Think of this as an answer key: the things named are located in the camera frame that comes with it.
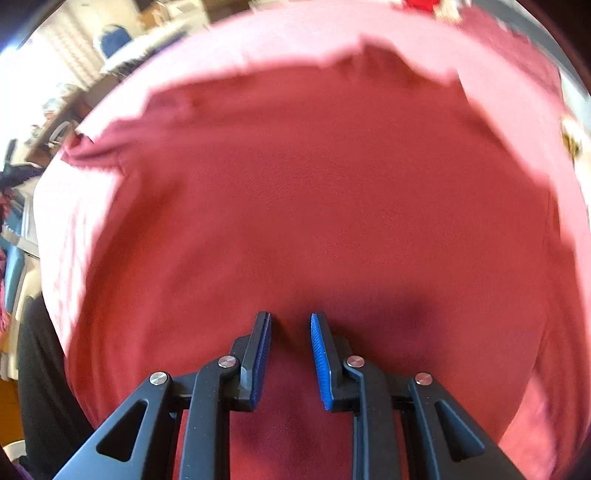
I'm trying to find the cream knit sweater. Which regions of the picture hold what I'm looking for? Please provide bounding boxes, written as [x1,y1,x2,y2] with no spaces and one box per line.
[558,111,591,195]

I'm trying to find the cream plush toy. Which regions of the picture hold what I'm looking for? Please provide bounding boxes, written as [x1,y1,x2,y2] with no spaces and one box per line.
[436,0,465,21]

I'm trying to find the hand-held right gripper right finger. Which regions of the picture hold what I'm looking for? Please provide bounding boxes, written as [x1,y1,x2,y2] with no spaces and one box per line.
[310,312,522,480]

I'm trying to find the person's dark clothing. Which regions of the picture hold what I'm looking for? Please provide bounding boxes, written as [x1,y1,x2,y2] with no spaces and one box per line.
[16,295,93,480]

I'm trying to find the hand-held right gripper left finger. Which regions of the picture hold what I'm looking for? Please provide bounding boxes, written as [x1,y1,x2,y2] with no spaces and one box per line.
[53,311,273,480]

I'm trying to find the small yellow item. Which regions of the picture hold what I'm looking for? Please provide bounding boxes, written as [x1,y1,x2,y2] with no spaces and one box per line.
[561,117,580,158]

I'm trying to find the dark red garment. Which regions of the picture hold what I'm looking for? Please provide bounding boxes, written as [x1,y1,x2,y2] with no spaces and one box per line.
[60,42,578,480]

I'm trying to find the white lace curtain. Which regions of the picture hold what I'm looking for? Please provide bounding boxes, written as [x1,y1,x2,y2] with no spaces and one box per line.
[28,14,112,102]

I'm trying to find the pink bed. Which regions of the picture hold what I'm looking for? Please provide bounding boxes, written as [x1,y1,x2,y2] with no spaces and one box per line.
[32,0,591,480]

